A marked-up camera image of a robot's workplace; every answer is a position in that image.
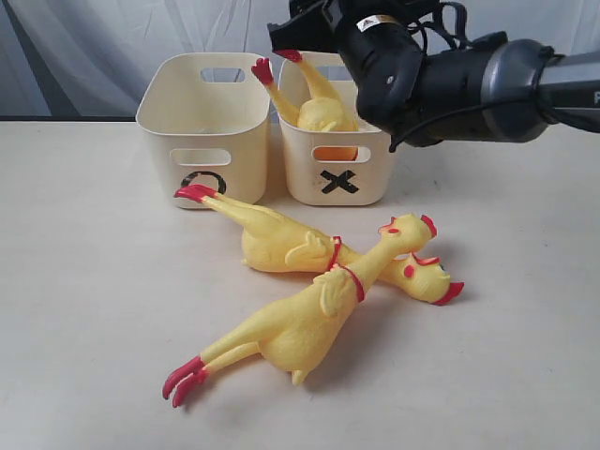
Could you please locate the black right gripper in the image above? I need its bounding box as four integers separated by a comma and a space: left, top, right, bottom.
266, 1, 440, 53

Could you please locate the headless yellow rubber chicken body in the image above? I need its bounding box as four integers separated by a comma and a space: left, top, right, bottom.
251, 50, 359, 132

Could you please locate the yellow rubber chicken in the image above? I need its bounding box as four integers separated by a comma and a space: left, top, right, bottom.
161, 214, 437, 408
174, 184, 464, 306

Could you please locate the yellow chicken neck with squeaker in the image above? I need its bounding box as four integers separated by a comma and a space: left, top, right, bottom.
313, 146, 358, 161

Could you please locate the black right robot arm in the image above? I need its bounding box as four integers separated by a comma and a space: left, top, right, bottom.
267, 1, 599, 147

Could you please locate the cream bin with circle mark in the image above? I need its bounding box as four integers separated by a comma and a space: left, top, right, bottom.
135, 52, 271, 209

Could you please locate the cream bin with cross mark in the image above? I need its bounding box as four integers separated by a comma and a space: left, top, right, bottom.
279, 52, 400, 206

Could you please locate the white backdrop curtain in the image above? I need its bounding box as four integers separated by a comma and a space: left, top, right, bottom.
0, 0, 600, 124

